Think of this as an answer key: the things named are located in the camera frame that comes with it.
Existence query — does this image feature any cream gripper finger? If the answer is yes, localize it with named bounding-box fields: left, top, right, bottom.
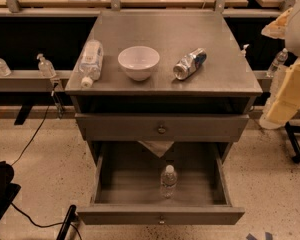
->
left=259, top=59, right=300, bottom=129

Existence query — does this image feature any clear plastic water bottle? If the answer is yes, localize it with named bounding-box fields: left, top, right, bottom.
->
left=160, top=165, right=178, bottom=198

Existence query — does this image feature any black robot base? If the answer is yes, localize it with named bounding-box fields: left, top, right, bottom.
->
left=0, top=161, right=21, bottom=220

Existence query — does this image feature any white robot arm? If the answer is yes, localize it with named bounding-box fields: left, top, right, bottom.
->
left=259, top=0, right=300, bottom=129

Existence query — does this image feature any background small water bottle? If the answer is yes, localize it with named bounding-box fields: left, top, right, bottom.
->
left=266, top=48, right=288, bottom=77

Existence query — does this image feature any grey metal drawer cabinet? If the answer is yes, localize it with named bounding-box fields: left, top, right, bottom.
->
left=66, top=10, right=262, bottom=157

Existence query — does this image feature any white paper under drawer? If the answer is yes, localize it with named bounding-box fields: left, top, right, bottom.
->
left=140, top=141, right=174, bottom=158

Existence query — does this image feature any closed upper drawer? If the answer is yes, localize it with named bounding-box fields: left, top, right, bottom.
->
left=75, top=113, right=249, bottom=142

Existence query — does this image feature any open middle drawer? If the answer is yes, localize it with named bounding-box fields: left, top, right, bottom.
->
left=78, top=142, right=245, bottom=225

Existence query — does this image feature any lying water bottle white cap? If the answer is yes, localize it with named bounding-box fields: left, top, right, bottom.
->
left=79, top=40, right=103, bottom=88

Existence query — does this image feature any black table leg right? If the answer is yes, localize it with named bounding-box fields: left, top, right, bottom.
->
left=285, top=122, right=300, bottom=164

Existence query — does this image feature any sanitizer pump behind cabinet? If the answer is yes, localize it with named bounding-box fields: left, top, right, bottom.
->
left=241, top=44, right=250, bottom=57

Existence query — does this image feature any crushed silver blue can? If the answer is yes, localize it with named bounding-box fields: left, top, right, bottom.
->
left=173, top=48, right=207, bottom=81

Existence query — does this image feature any white ceramic bowl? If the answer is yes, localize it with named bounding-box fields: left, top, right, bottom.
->
left=118, top=46, right=160, bottom=81

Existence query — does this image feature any black floor cable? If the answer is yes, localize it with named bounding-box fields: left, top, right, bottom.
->
left=10, top=103, right=84, bottom=240

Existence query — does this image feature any black post at floor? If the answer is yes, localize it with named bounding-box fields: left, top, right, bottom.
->
left=56, top=205, right=77, bottom=240

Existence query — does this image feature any grey shelf rail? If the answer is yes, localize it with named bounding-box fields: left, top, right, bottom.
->
left=0, top=69, right=73, bottom=94

